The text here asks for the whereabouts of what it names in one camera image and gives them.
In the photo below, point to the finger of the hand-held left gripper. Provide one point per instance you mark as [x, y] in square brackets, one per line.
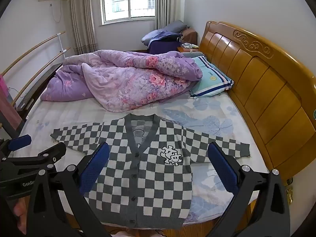
[21, 142]
[49, 154]

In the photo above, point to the person's pink clothing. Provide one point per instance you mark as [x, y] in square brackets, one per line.
[123, 234]

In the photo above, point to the wooden wall rail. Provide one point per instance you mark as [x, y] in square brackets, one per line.
[39, 75]
[32, 51]

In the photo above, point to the white rail post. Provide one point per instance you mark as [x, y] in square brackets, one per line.
[61, 43]

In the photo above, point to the dark purple blanket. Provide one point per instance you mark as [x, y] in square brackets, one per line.
[163, 46]

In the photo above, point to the brown cloth covered chair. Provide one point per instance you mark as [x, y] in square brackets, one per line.
[190, 37]

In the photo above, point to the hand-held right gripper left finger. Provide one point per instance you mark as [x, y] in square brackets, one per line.
[95, 167]

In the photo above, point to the beige striped curtain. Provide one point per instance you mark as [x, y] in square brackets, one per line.
[81, 17]
[167, 2]

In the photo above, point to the cluttered small nightstand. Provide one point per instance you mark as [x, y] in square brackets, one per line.
[190, 46]

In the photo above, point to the grey blue pillow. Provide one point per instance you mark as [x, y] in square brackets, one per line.
[163, 30]

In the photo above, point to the teal striped pillow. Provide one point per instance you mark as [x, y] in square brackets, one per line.
[212, 79]

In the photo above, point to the purple floral quilt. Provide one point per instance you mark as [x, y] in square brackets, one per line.
[128, 84]

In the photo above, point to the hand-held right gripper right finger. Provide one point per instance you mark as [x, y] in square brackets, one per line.
[222, 170]

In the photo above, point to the grey white checkered cardigan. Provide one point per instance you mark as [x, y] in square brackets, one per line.
[148, 167]

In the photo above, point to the pink board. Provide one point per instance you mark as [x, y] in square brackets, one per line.
[8, 103]

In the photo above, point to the barred window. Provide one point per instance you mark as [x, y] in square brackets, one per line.
[128, 0]

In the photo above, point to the person's left hand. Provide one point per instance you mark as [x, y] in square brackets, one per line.
[21, 214]

